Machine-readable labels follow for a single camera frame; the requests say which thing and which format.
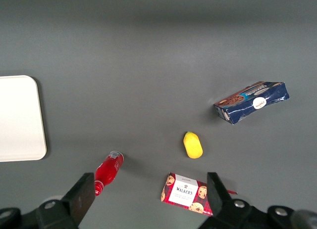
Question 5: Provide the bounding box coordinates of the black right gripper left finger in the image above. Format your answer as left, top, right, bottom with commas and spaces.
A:
0, 172, 96, 229

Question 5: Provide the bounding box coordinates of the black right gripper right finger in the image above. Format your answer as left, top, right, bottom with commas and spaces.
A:
207, 172, 295, 229

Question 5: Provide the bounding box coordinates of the red soda can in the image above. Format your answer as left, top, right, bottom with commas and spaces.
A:
94, 150, 124, 197

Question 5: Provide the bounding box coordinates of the cream plastic tray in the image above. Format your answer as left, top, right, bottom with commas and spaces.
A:
0, 75, 48, 162

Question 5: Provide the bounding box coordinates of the red Walkers cookie box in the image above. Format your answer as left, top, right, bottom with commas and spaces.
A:
160, 172, 238, 216

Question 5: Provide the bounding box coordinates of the yellow lemon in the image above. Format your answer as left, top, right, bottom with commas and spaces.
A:
183, 131, 204, 159

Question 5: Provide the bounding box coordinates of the blue chocolate cookie box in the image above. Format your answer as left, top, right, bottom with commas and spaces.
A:
213, 81, 290, 126

